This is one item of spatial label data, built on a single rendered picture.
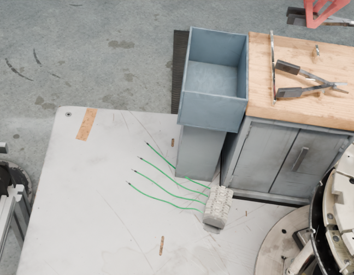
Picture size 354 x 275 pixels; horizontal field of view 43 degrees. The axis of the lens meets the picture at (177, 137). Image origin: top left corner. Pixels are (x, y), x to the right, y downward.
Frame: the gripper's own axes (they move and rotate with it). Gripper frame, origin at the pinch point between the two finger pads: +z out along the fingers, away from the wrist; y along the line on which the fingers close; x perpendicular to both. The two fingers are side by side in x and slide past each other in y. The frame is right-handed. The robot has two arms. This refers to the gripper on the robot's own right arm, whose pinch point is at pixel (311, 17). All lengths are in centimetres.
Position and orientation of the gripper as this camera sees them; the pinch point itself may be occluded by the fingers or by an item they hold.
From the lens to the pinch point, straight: 78.3
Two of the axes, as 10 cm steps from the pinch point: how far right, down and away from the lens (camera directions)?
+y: -0.8, 7.8, -6.2
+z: -1.0, 6.2, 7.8
